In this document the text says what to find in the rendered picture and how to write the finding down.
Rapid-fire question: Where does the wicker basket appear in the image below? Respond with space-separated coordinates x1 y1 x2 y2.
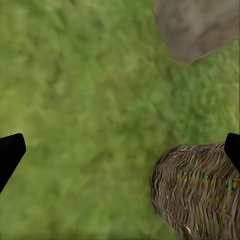
149 141 240 240

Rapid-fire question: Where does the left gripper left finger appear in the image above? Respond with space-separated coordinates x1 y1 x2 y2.
0 133 26 193

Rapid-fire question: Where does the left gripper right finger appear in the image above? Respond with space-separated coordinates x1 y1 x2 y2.
224 133 240 173

